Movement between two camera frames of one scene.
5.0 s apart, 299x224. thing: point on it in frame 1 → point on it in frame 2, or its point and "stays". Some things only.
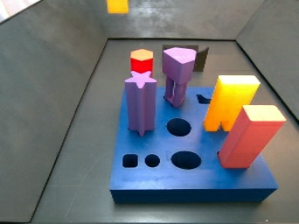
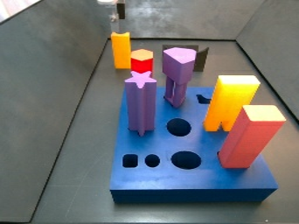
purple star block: x=140 y=101 stays
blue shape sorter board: x=171 y=164 stays
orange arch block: x=117 y=6 → x=121 y=48
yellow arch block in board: x=234 y=92 stays
